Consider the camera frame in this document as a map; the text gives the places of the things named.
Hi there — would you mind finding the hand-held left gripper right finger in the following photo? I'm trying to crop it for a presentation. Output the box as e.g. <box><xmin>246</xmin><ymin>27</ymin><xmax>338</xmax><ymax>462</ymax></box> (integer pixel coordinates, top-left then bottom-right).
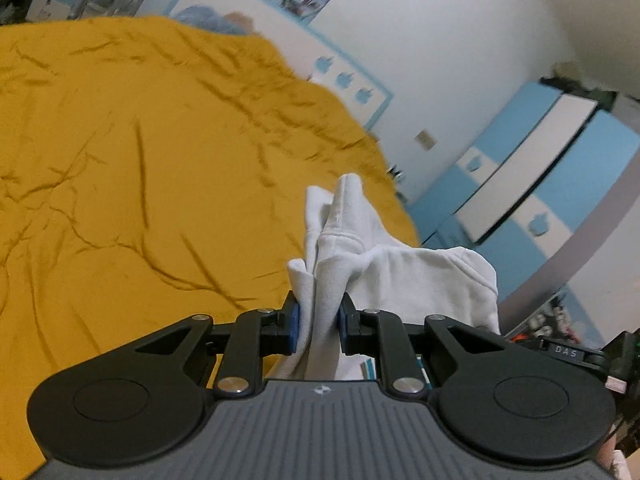
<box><xmin>337</xmin><ymin>294</ymin><xmax>506</xmax><ymax>397</ymax></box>

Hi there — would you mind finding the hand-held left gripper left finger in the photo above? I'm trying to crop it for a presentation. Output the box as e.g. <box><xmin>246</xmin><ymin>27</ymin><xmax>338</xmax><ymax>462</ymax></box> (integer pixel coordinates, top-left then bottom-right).
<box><xmin>135</xmin><ymin>291</ymin><xmax>301</xmax><ymax>397</ymax></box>

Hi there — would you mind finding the white t-shirt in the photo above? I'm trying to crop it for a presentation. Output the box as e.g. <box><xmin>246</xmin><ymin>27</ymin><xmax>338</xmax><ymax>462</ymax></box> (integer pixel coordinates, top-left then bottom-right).
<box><xmin>272</xmin><ymin>172</ymin><xmax>502</xmax><ymax>382</ymax></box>

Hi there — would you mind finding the person's right forearm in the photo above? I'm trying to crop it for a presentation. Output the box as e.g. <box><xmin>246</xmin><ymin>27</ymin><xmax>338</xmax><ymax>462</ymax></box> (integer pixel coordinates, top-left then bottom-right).
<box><xmin>595</xmin><ymin>436</ymin><xmax>633</xmax><ymax>480</ymax></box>

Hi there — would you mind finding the small black white object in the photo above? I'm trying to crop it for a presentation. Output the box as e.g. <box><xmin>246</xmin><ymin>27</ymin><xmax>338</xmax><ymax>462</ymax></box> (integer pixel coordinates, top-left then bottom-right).
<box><xmin>387</xmin><ymin>164</ymin><xmax>408</xmax><ymax>196</ymax></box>

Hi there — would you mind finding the blue and white wardrobe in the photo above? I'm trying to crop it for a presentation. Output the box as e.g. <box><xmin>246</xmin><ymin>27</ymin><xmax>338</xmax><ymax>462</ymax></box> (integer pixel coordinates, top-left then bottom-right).
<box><xmin>407</xmin><ymin>77</ymin><xmax>640</xmax><ymax>306</ymax></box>

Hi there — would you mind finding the mustard yellow blanket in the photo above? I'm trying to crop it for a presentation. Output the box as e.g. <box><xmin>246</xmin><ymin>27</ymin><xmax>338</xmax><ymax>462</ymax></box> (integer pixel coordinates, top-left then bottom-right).
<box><xmin>0</xmin><ymin>15</ymin><xmax>423</xmax><ymax>480</ymax></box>

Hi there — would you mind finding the white headboard with blue decals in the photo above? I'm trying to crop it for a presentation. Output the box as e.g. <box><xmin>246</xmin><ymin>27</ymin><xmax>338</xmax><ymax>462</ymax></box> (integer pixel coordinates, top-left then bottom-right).
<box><xmin>169</xmin><ymin>0</ymin><xmax>394</xmax><ymax>130</ymax></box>

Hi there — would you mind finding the blue pillow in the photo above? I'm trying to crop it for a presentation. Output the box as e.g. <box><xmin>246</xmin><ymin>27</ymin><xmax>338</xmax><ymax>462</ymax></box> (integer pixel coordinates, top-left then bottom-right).
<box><xmin>174</xmin><ymin>4</ymin><xmax>257</xmax><ymax>37</ymax></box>

